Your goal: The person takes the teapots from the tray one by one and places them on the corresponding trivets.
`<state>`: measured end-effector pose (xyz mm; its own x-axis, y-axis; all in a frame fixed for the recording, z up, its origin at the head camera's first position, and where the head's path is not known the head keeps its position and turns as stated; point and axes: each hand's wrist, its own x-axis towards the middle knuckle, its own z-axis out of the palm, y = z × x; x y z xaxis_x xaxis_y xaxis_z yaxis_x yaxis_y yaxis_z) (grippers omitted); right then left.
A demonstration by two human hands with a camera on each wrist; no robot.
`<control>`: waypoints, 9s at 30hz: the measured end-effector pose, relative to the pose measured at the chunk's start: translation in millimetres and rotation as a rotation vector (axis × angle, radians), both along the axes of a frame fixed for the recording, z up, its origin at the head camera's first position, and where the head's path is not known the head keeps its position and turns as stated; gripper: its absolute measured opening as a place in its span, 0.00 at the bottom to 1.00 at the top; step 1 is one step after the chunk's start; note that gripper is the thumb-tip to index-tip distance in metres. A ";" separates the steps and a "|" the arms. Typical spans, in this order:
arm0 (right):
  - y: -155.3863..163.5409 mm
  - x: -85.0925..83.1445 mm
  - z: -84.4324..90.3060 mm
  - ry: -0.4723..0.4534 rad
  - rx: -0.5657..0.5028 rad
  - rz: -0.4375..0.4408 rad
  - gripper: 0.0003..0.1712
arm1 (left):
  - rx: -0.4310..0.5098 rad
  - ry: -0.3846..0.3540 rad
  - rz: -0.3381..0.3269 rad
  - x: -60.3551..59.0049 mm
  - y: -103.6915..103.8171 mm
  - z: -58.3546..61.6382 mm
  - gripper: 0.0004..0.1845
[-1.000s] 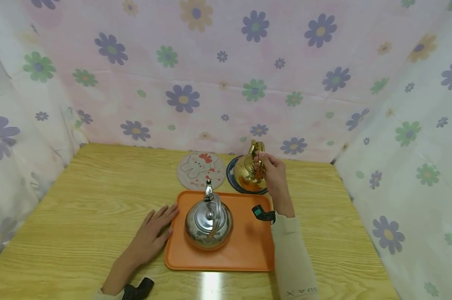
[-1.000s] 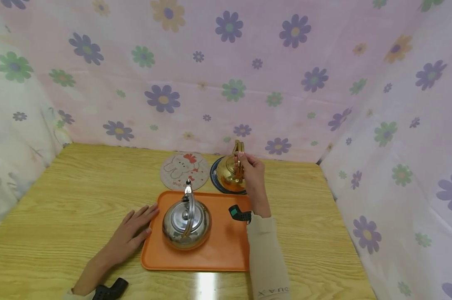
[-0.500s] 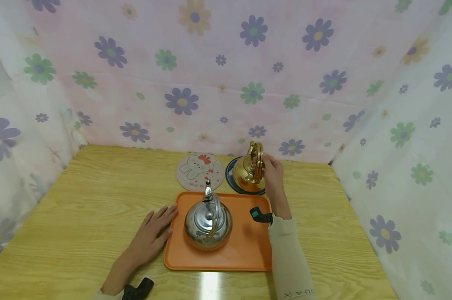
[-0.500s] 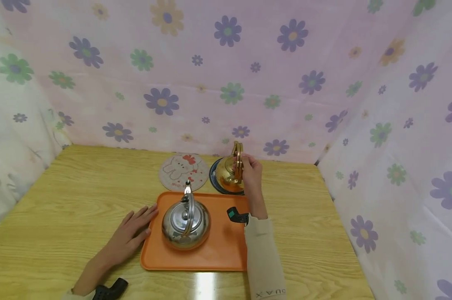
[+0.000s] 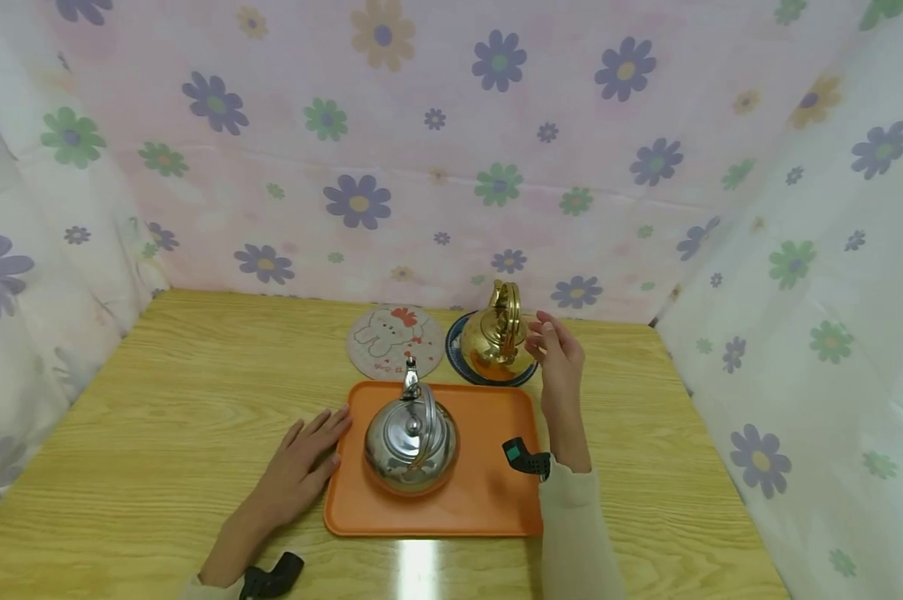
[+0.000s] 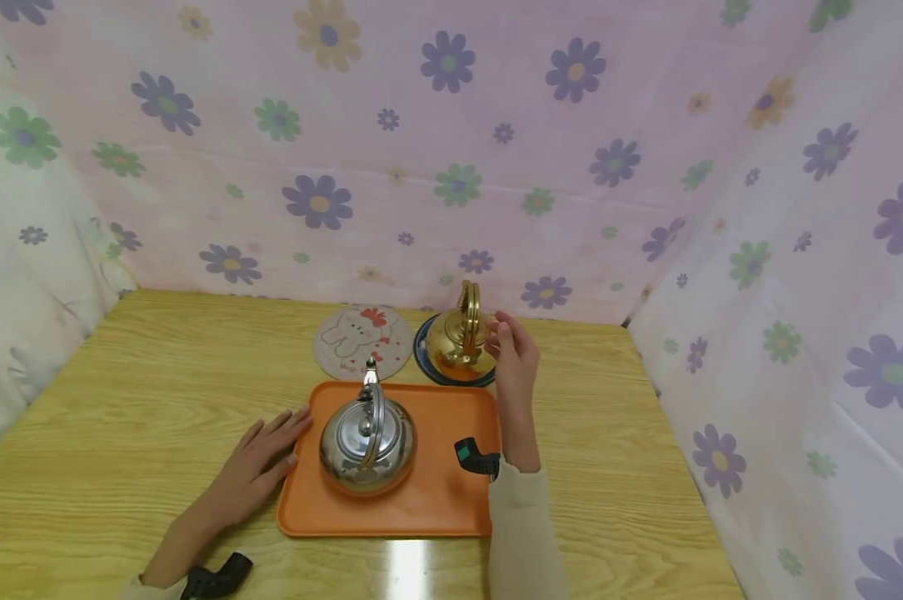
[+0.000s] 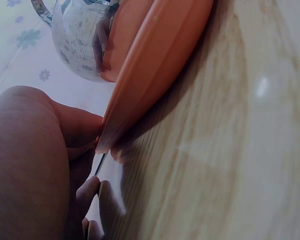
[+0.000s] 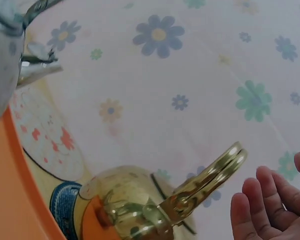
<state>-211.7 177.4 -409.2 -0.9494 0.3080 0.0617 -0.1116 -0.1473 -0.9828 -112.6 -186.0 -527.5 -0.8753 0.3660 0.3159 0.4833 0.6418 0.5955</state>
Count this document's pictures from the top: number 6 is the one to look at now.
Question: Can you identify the person's left forearm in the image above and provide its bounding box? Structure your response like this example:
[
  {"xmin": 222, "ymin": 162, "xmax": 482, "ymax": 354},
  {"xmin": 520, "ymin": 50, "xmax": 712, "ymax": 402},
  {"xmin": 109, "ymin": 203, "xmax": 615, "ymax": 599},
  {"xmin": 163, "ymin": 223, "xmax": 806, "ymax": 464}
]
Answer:
[{"xmin": 118, "ymin": 510, "xmax": 227, "ymax": 600}]

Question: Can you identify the black wrist band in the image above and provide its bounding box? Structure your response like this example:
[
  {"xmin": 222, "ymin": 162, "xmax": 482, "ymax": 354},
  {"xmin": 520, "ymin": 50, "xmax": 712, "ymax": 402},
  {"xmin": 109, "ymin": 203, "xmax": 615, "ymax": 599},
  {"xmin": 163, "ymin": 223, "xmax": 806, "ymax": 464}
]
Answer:
[
  {"xmin": 179, "ymin": 551, "xmax": 255, "ymax": 600},
  {"xmin": 452, "ymin": 436, "xmax": 503, "ymax": 483}
]

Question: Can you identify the round cartoon print coaster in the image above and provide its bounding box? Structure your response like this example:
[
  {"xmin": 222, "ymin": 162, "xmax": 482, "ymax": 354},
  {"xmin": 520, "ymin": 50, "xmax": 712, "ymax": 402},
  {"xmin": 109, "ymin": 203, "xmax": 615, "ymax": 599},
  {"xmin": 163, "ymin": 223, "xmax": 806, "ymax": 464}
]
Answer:
[{"xmin": 313, "ymin": 303, "xmax": 415, "ymax": 383}]

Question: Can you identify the silver metal kettle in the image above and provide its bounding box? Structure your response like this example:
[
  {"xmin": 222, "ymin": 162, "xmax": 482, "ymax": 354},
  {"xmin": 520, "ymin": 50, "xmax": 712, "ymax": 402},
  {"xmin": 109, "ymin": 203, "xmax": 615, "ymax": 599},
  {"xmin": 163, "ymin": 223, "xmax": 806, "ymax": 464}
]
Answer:
[{"xmin": 317, "ymin": 357, "xmax": 419, "ymax": 498}]

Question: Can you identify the person's left hand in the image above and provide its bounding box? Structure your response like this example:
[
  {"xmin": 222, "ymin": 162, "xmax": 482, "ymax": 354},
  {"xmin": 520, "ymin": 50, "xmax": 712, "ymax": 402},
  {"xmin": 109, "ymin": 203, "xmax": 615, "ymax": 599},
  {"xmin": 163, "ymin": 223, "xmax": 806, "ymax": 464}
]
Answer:
[{"xmin": 191, "ymin": 407, "xmax": 316, "ymax": 536}]

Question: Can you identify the gold metal kettle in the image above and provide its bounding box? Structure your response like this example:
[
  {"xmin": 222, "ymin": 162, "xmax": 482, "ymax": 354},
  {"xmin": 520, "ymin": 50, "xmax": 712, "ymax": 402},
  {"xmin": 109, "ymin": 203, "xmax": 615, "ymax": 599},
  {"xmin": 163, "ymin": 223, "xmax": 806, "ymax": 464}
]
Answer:
[{"xmin": 425, "ymin": 279, "xmax": 498, "ymax": 383}]

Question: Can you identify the orange plastic tray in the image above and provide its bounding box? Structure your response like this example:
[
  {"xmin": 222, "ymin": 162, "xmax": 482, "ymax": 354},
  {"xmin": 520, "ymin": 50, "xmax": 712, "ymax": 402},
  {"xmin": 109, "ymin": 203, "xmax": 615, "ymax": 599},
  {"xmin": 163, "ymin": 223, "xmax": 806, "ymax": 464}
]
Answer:
[{"xmin": 276, "ymin": 380, "xmax": 503, "ymax": 539}]

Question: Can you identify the round dark blue coaster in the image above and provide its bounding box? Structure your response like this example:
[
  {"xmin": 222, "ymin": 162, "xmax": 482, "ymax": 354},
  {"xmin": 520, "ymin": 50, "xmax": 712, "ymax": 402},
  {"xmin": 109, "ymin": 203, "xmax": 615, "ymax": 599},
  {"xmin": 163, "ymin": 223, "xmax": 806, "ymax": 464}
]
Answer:
[{"xmin": 412, "ymin": 312, "xmax": 498, "ymax": 389}]

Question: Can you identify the person's right hand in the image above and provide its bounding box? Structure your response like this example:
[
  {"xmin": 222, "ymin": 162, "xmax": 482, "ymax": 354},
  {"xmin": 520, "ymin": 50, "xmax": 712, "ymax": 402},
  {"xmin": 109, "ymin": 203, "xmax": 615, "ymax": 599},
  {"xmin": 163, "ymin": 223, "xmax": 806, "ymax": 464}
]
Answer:
[{"xmin": 484, "ymin": 310, "xmax": 542, "ymax": 473}]

